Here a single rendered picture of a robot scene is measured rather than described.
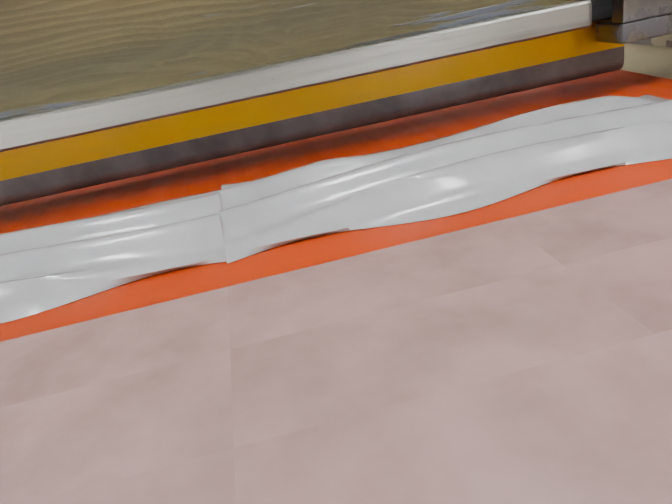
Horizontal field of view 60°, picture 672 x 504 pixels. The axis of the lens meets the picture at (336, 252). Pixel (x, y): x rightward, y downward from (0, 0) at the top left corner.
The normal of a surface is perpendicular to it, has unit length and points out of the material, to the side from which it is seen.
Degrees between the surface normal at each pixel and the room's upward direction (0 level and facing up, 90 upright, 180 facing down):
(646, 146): 5
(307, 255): 30
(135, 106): 58
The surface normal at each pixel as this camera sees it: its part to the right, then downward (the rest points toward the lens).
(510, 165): -0.03, -0.49
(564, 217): -0.18, -0.89
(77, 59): 0.18, 0.36
